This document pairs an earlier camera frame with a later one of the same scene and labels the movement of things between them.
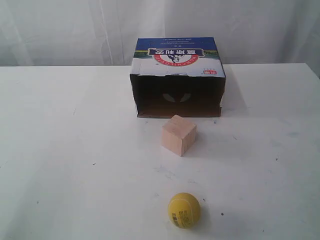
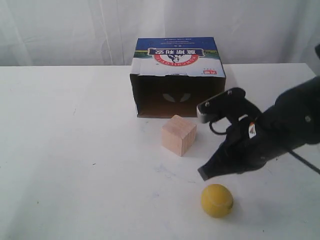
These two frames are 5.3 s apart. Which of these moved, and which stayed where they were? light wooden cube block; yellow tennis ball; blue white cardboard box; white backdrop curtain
Moved: yellow tennis ball
Stayed: blue white cardboard box; white backdrop curtain; light wooden cube block
